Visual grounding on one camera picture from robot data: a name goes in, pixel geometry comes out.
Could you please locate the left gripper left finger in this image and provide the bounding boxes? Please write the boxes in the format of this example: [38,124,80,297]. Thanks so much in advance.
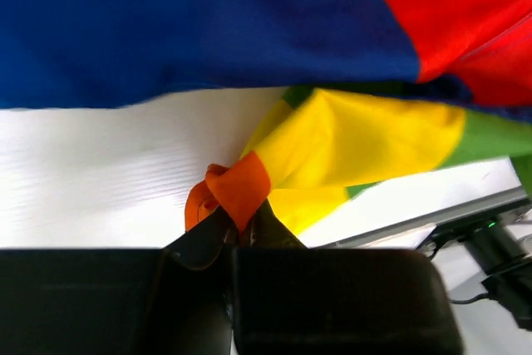
[149,215,233,354]

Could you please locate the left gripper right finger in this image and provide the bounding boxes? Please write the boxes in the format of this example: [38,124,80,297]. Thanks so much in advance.
[231,204,464,354]

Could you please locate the rainbow striped shorts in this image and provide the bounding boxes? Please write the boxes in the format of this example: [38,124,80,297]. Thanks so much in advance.
[1,0,531,233]

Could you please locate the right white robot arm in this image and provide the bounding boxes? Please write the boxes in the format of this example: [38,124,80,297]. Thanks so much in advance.
[417,200,531,332]

